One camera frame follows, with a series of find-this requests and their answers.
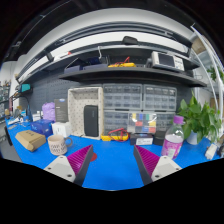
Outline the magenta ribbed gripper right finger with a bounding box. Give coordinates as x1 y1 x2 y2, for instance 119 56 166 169
133 145 181 185

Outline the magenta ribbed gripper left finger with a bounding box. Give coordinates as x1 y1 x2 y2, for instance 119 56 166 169
44 145 93 186

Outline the red round sticker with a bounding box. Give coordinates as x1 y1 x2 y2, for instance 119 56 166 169
90 153 97 162

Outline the patterned ceramic mug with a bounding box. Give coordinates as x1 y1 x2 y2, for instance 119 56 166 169
48 135 73 156

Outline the black box with white label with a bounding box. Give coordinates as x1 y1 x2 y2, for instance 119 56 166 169
130 133 153 145

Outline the blue table mat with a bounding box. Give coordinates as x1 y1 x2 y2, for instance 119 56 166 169
6 122 210 190

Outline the clear bottle with purple cap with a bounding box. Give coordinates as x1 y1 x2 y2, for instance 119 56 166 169
161 115 184 159

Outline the white power adapter box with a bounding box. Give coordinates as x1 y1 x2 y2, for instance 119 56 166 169
52 122 72 137

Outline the yellow multimeter with red leads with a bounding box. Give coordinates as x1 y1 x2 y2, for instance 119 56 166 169
101 128 129 142

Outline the clear box of coloured parts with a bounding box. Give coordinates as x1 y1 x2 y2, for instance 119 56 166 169
127 112 157 134

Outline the white pegboard tray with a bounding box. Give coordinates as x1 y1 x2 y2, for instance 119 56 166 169
68 87 103 140

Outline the blue cardboard box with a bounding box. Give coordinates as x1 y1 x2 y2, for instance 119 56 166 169
30 119 53 137

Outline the brown cardboard box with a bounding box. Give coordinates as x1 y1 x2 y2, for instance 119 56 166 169
16 130 46 152

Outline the black speaker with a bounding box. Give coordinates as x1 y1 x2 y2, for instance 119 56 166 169
84 105 99 137

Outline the white object at right edge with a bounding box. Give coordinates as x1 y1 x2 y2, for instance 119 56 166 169
205 144 218 160

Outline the dark grey product box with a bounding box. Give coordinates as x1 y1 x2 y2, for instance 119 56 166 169
54 98 68 123

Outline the purple plastic bag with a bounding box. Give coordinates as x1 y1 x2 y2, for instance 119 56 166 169
42 102 55 121

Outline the green potted plant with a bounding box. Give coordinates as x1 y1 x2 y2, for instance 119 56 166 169
178 96 222 143

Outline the grey drawer organizer cabinet right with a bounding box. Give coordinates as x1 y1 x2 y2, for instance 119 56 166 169
143 84 177 131

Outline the grey drawer organizer cabinet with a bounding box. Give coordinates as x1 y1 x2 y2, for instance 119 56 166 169
143 84 177 131
103 84 142 134

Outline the grey drawer organizer cabinet left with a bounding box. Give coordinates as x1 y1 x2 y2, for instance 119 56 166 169
103 84 142 134

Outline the yellow tool on shelf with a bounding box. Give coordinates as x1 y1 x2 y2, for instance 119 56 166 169
108 57 136 68

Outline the grey oscilloscope on shelf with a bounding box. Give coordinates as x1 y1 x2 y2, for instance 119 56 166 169
151 51 184 71

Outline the dark wall shelf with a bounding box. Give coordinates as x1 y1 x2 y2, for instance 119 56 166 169
58 67 206 87

